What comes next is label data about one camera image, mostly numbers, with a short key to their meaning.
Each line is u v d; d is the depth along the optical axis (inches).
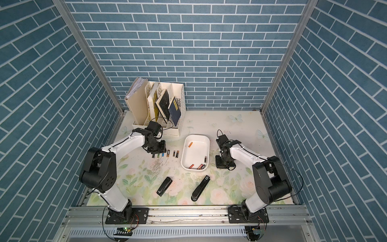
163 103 39.1
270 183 17.7
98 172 18.4
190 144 39.5
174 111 42.2
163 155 37.8
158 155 37.8
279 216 29.7
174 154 37.9
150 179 34.1
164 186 31.6
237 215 29.0
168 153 37.8
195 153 38.7
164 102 40.0
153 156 37.1
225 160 29.8
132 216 27.9
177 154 37.8
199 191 31.0
